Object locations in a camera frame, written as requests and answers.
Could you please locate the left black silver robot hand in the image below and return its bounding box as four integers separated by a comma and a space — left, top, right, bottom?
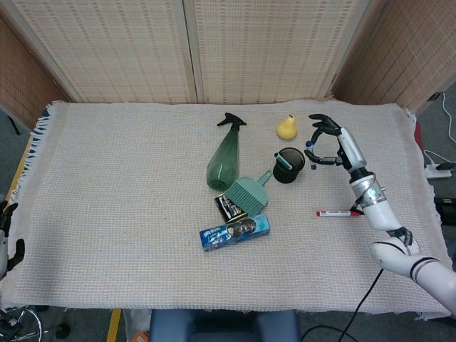
0, 201, 26, 282

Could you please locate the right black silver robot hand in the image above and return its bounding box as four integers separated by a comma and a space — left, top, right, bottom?
304, 113, 368, 174

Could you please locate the red marker pen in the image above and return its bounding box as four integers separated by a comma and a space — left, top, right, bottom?
315, 209, 363, 218

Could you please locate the green marker pen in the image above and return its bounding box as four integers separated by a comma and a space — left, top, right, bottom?
274, 152, 294, 171

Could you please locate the black mesh pen cup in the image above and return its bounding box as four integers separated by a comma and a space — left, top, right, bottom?
272, 147, 306, 185

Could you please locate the chrome stool base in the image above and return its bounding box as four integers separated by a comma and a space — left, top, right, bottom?
0, 305, 71, 342

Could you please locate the yellow pear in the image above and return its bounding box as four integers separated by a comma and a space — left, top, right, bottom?
276, 113, 299, 140

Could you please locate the white power strip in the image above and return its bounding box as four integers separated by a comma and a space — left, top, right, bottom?
425, 163, 452, 179

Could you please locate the white woven tablecloth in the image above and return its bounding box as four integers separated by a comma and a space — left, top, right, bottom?
0, 98, 452, 320

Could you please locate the woven folding screen panel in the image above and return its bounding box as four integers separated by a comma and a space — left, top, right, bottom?
183, 0, 388, 105
0, 14, 72, 129
0, 0, 199, 104
334, 0, 456, 113

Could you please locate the black floor box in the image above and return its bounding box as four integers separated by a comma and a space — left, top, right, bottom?
432, 194, 456, 225

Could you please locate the mint green dustpan brush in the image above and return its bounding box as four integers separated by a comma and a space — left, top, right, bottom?
223, 170, 274, 217

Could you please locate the green spray bottle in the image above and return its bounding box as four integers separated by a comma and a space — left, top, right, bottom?
206, 112, 248, 191

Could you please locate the black stand leg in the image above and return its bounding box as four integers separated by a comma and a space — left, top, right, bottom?
0, 106, 21, 135

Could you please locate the black tin box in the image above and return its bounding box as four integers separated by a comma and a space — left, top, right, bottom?
214, 192, 250, 224

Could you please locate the blue toothpaste box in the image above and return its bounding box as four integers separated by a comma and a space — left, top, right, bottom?
199, 212, 271, 252

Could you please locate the blue padded seat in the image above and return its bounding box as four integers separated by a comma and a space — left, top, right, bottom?
148, 309, 301, 342

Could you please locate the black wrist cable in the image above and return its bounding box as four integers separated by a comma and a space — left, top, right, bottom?
350, 174, 378, 216

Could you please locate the white power cable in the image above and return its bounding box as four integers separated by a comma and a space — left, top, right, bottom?
423, 91, 456, 168

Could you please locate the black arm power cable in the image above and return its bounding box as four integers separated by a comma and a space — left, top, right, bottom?
302, 269, 385, 342

